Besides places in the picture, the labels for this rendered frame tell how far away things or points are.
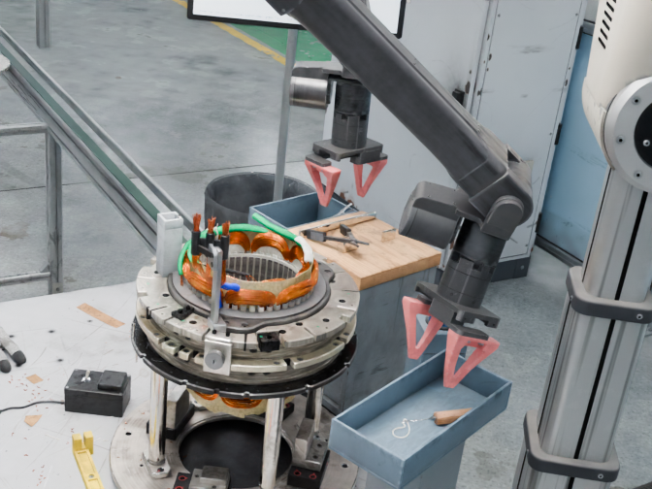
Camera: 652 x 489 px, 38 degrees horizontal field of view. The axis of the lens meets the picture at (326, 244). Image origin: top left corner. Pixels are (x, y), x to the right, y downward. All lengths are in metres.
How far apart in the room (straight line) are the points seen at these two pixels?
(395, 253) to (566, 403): 0.40
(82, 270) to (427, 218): 2.76
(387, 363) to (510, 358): 1.86
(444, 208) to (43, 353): 0.92
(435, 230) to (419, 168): 2.68
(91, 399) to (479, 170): 0.82
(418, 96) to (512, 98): 2.62
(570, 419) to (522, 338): 2.25
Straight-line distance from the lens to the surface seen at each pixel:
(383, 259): 1.55
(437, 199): 1.11
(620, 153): 1.16
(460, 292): 1.14
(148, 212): 2.40
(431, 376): 1.32
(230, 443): 1.56
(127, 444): 1.53
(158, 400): 1.40
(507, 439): 3.06
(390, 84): 1.02
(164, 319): 1.26
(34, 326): 1.87
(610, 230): 1.27
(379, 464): 1.13
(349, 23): 1.00
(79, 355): 1.78
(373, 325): 1.56
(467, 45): 3.52
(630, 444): 3.20
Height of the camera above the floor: 1.73
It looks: 25 degrees down
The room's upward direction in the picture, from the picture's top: 7 degrees clockwise
